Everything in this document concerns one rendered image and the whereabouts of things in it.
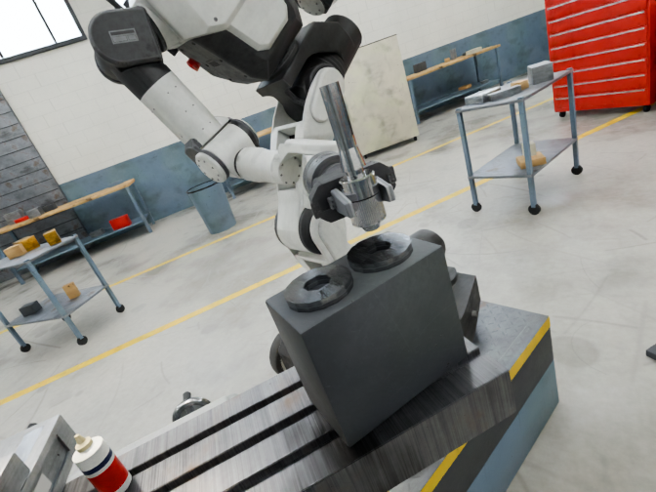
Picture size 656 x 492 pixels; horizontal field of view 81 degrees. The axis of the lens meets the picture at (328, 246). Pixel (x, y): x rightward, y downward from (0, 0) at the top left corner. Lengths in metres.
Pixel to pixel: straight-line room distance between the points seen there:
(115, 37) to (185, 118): 0.18
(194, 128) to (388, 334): 0.59
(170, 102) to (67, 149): 7.36
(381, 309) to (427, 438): 0.19
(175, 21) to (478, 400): 0.83
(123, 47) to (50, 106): 7.38
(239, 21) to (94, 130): 7.28
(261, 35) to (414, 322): 0.67
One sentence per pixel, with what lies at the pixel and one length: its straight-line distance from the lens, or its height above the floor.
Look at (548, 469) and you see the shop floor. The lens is 1.61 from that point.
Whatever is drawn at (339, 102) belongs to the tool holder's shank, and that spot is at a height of 1.30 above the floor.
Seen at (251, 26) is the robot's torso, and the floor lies 1.47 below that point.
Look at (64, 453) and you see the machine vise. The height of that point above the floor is 0.93.
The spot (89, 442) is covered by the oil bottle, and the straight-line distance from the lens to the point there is 0.67.
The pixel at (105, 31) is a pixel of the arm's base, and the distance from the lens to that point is 0.90.
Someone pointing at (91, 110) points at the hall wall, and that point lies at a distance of 8.12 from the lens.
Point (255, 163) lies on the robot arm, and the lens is 0.81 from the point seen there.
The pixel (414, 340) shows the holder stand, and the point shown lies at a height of 0.99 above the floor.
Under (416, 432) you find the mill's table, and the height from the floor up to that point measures 0.89.
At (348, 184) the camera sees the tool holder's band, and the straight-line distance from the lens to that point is 0.48.
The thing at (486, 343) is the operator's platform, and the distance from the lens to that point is 1.42.
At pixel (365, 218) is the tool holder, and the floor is 1.16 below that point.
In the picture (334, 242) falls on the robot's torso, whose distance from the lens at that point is 0.98.
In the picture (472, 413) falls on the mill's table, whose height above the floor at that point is 0.87.
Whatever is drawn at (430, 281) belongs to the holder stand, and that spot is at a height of 1.05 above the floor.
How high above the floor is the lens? 1.32
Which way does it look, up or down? 22 degrees down
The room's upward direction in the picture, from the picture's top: 20 degrees counter-clockwise
